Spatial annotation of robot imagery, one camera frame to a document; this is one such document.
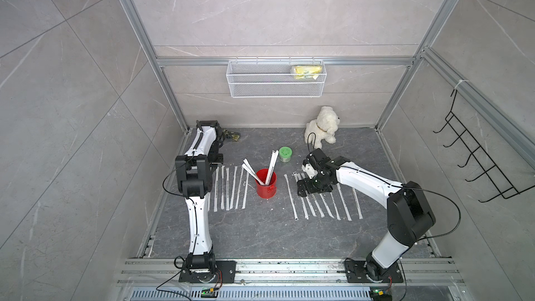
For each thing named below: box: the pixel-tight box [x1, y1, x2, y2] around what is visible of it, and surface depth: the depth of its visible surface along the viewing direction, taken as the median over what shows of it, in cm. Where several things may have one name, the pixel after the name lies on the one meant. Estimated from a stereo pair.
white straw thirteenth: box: [220, 165, 226, 210], surface depth 95 cm
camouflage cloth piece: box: [222, 128, 242, 142], surface depth 116 cm
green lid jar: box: [278, 146, 293, 163], surface depth 105 cm
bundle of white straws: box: [241, 149, 280, 187], surface depth 88 cm
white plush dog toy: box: [303, 105, 341, 149], surface depth 103 cm
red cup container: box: [255, 168, 277, 200], surface depth 91 cm
